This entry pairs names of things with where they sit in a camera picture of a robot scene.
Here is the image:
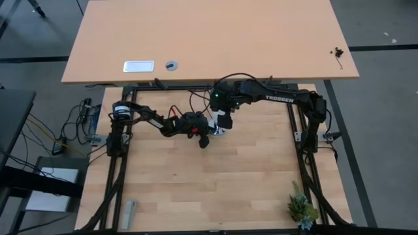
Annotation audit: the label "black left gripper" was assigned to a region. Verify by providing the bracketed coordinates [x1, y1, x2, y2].
[178, 112, 212, 149]

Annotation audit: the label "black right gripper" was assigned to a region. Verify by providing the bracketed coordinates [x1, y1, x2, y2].
[209, 81, 243, 130]

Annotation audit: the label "white lightbulb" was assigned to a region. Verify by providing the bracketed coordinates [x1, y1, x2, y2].
[206, 110, 226, 131]

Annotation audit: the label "beige wooden desk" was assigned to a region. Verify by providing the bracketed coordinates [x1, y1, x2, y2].
[61, 0, 360, 85]

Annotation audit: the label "silver rectangular desk plate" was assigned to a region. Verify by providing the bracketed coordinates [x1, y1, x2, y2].
[122, 60, 155, 73]

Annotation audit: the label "dark screws and hex key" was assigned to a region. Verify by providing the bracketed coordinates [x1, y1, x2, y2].
[329, 46, 344, 71]

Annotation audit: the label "artificial succulent plant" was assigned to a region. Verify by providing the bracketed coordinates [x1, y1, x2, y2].
[286, 180, 319, 231]

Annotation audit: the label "black power adapter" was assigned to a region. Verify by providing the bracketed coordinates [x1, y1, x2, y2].
[51, 136, 68, 157]

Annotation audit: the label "white box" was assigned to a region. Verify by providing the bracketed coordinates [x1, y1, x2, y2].
[25, 167, 79, 213]

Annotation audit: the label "black desk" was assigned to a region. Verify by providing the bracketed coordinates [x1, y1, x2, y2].
[0, 89, 83, 216]

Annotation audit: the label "black chair leg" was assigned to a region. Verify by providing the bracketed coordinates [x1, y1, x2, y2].
[25, 0, 46, 18]

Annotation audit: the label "black aluminium table frame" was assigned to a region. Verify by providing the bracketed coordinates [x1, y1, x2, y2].
[73, 83, 357, 235]

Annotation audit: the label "grey metal bracket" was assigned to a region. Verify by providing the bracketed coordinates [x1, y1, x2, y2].
[322, 130, 342, 142]
[84, 134, 108, 147]

